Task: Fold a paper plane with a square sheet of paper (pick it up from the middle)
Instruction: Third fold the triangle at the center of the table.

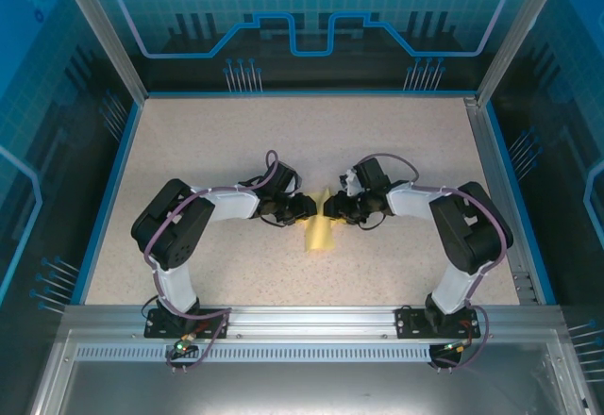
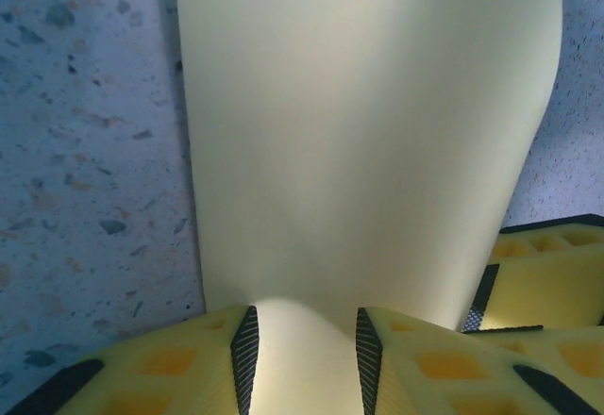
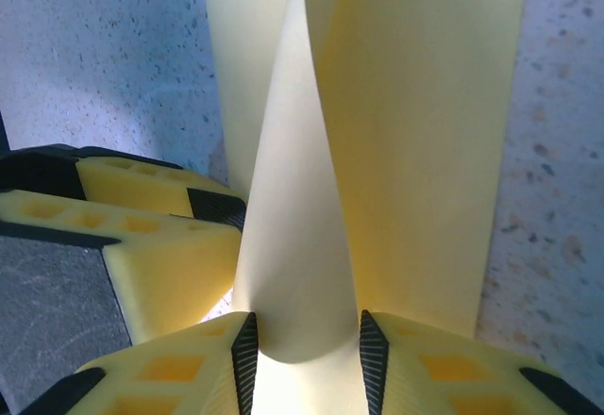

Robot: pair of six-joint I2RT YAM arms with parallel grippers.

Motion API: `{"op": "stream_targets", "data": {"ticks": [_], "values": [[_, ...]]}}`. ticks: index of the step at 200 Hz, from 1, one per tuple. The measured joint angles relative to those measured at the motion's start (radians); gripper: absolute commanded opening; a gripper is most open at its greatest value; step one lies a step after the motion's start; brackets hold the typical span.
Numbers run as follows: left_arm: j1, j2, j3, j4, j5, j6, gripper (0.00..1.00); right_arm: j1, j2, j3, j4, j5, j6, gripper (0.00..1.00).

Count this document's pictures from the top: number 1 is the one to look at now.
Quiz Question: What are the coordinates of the yellow paper sheet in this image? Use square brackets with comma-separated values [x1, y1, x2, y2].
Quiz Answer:
[301, 187, 337, 254]

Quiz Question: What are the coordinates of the blue table border strip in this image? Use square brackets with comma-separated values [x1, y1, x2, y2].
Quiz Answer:
[484, 101, 558, 306]
[69, 101, 143, 307]

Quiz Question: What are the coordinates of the yellow power connector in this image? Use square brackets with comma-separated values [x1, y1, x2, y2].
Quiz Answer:
[441, 338, 473, 354]
[174, 333, 197, 355]

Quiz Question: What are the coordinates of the grey metal tray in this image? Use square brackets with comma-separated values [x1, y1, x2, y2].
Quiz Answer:
[27, 328, 604, 415]

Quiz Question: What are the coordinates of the blue printed side panel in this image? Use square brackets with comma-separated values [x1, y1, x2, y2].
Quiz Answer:
[0, 0, 143, 415]
[476, 0, 604, 415]

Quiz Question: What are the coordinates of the long aluminium base rail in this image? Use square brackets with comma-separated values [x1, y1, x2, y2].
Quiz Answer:
[60, 304, 567, 340]

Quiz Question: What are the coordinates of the aluminium side rail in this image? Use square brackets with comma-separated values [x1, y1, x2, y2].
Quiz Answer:
[463, 95, 542, 307]

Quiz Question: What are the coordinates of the slotted metal cable duct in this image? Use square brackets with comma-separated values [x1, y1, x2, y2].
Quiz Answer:
[74, 344, 433, 362]

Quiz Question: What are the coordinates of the aluminium frame post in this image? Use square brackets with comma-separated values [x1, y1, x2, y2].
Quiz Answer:
[475, 0, 571, 108]
[52, 0, 147, 104]

